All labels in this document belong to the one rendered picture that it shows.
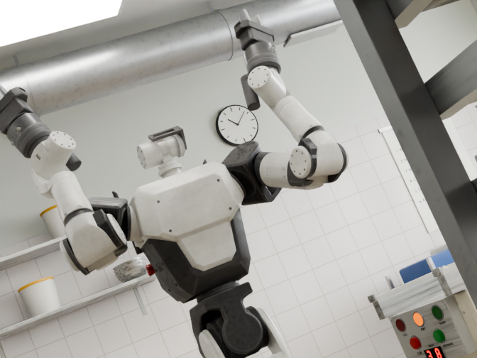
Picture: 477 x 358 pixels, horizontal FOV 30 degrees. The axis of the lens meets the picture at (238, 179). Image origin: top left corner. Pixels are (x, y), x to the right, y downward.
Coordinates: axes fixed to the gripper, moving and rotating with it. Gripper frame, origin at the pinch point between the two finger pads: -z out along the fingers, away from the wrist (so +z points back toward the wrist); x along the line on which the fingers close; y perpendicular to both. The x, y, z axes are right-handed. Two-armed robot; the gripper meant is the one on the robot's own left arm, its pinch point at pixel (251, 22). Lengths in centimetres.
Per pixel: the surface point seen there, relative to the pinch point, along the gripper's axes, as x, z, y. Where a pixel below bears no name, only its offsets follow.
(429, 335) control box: -33, 89, -1
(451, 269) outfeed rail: -26, 80, -17
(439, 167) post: 85, 125, -87
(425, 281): -47, 69, 5
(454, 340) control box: -31, 93, -8
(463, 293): -29, 85, -16
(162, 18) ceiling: -150, -231, 197
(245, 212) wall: -259, -152, 270
